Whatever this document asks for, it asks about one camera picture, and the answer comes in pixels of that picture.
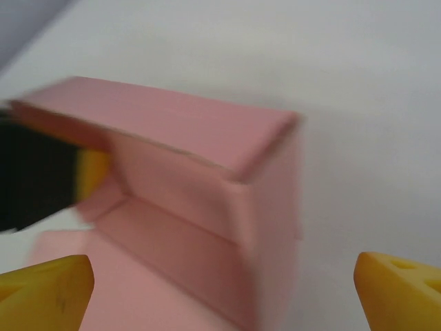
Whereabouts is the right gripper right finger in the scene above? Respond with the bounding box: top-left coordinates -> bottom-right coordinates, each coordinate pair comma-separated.
353,251 -> 441,331

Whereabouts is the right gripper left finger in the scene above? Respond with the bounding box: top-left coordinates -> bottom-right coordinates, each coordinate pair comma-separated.
0,254 -> 96,331

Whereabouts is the pink paper box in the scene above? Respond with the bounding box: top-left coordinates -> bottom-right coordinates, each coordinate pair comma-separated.
9,75 -> 308,331

